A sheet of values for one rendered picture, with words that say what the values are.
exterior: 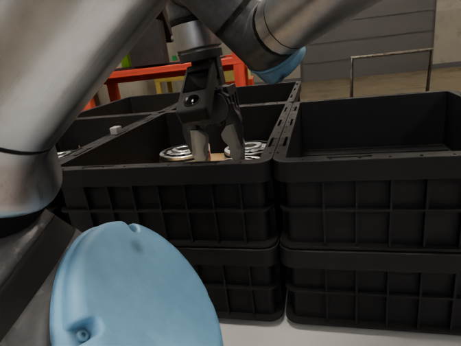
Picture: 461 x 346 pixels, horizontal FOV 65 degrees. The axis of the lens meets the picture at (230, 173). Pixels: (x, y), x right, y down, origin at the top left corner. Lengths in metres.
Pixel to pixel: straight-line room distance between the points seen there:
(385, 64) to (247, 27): 9.54
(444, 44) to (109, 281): 10.33
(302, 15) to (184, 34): 0.23
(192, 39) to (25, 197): 0.45
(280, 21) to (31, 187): 0.33
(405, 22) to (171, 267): 9.93
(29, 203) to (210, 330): 0.12
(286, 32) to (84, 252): 0.33
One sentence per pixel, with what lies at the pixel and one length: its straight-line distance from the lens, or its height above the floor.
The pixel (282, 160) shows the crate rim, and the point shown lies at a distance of 0.39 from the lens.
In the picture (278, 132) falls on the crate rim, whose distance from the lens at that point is 0.52.
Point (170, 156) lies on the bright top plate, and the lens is 0.72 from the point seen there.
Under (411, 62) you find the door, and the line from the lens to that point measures 10.16.
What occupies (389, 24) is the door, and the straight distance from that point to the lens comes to 9.98.
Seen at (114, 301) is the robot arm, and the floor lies 0.95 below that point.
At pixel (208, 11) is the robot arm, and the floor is 1.10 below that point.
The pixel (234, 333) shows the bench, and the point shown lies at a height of 0.70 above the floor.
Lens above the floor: 1.05
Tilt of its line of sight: 19 degrees down
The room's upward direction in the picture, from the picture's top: 7 degrees counter-clockwise
